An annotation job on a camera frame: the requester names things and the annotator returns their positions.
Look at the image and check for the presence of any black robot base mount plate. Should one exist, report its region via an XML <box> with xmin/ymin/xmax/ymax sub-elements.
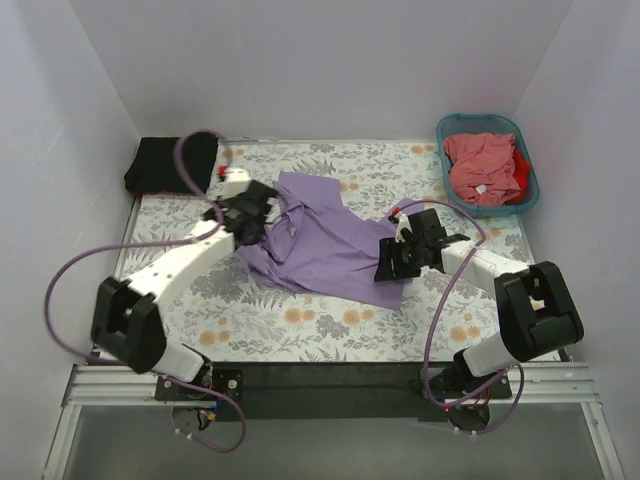
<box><xmin>154</xmin><ymin>362</ymin><xmax>514</xmax><ymax>424</ymax></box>

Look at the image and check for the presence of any teal plastic laundry basket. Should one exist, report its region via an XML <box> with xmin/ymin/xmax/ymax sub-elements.
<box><xmin>436</xmin><ymin>114</ymin><xmax>539</xmax><ymax>217</ymax></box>

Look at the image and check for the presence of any red crumpled t shirt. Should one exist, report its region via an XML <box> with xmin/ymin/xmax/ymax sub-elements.
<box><xmin>507</xmin><ymin>148</ymin><xmax>531</xmax><ymax>204</ymax></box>

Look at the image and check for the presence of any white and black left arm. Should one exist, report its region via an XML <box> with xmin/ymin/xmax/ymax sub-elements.
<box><xmin>91</xmin><ymin>172</ymin><xmax>278</xmax><ymax>388</ymax></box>

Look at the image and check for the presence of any folded black t shirt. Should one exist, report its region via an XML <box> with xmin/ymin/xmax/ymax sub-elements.
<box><xmin>124</xmin><ymin>132</ymin><xmax>218</xmax><ymax>195</ymax></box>

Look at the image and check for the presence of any floral patterned table mat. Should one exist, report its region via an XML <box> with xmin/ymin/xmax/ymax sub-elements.
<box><xmin>163</xmin><ymin>141</ymin><xmax>533</xmax><ymax>362</ymax></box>

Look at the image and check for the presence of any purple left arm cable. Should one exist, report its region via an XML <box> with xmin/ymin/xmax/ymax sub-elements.
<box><xmin>44</xmin><ymin>130</ymin><xmax>249</xmax><ymax>455</ymax></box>

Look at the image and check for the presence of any aluminium front rail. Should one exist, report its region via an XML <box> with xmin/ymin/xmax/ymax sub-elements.
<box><xmin>63</xmin><ymin>362</ymin><xmax>600</xmax><ymax>406</ymax></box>

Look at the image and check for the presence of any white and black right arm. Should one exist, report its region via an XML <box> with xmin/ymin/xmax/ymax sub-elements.
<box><xmin>374</xmin><ymin>208</ymin><xmax>584</xmax><ymax>401</ymax></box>

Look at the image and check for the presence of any purple t shirt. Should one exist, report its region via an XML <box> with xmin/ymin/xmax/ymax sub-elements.
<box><xmin>236</xmin><ymin>172</ymin><xmax>404</xmax><ymax>310</ymax></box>

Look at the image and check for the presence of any pink crumpled t shirt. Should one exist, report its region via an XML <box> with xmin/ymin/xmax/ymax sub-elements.
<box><xmin>443</xmin><ymin>133</ymin><xmax>520</xmax><ymax>207</ymax></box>

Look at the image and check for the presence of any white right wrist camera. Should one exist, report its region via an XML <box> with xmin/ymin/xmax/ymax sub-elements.
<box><xmin>388</xmin><ymin>211</ymin><xmax>412</xmax><ymax>243</ymax></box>

